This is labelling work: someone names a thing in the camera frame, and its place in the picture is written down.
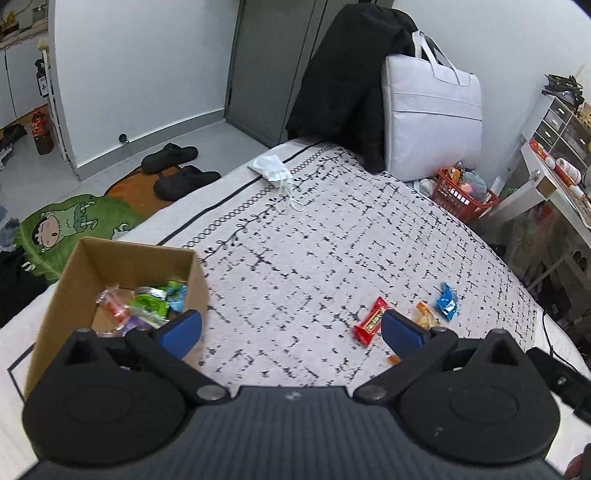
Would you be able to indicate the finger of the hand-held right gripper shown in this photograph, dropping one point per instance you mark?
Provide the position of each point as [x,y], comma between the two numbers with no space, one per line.
[556,376]

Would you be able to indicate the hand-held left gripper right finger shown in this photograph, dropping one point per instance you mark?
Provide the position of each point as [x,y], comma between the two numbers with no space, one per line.
[400,333]

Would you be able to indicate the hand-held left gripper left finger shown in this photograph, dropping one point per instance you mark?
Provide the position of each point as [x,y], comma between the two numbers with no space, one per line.
[182,330]

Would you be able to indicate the orange-tipped cracker packet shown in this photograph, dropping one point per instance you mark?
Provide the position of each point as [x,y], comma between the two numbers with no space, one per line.
[427,316]

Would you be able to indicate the red snack packet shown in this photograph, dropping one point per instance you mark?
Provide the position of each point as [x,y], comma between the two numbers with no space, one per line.
[371,323]

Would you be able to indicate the blue white snack packet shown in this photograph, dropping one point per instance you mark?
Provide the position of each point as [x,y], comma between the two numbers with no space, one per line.
[178,297]

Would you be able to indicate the light green snack packet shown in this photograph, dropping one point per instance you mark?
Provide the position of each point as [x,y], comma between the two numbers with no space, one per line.
[150,304]

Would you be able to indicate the small blue snack packet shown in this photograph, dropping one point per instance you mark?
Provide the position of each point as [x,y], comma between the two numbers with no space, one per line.
[447,302]

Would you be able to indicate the clear pink snack packet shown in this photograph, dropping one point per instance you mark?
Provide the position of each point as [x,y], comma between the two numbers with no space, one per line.
[113,304]

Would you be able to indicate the brown cardboard box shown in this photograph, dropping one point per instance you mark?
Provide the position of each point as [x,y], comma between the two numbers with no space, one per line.
[60,295]

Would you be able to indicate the printed blanket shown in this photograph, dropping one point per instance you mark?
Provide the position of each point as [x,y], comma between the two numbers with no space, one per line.
[300,258]

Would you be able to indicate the orange plastic basket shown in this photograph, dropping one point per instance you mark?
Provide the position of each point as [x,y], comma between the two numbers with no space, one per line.
[461,203]

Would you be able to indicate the green cartoon rug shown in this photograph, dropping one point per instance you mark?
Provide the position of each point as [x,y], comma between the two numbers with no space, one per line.
[83,221]

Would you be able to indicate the black slipper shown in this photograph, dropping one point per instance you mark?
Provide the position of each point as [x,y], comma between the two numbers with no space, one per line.
[184,182]
[168,157]

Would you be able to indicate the black clothing pile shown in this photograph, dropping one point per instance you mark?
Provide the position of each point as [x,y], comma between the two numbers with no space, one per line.
[18,286]

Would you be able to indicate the white face mask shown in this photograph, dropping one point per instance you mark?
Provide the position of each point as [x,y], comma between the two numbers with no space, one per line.
[272,168]

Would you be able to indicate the white desk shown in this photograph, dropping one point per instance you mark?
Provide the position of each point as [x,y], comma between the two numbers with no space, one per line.
[554,184]

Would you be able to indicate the red white jar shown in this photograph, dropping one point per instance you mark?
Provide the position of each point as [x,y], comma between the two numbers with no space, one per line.
[569,170]
[540,150]

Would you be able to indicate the white zip bag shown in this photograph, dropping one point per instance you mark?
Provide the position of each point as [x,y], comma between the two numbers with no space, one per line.
[431,115]

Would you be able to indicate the brown bottle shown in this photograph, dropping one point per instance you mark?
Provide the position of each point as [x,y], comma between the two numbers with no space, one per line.
[41,134]

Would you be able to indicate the grey drawer unit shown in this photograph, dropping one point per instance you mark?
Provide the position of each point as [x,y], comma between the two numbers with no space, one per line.
[561,127]

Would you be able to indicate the black jacket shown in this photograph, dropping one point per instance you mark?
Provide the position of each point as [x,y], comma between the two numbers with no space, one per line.
[341,87]

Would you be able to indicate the dark cloth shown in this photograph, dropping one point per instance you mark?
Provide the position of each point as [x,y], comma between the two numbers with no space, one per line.
[11,138]

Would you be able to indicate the grey wardrobe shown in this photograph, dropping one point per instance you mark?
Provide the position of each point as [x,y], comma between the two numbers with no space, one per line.
[272,64]

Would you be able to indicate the dark spray bottle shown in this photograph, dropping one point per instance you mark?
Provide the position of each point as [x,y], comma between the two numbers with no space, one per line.
[42,78]

